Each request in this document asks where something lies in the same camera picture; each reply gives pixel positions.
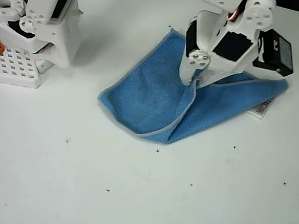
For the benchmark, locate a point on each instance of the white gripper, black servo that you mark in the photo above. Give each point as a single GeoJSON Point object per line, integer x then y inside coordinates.
{"type": "Point", "coordinates": [198, 60]}

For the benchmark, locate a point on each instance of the blue microfibre cloth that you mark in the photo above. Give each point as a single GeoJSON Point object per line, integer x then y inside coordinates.
{"type": "Point", "coordinates": [148, 99]}

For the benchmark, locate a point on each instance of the white perforated arm base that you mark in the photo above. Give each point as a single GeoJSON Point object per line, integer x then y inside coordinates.
{"type": "Point", "coordinates": [13, 72]}

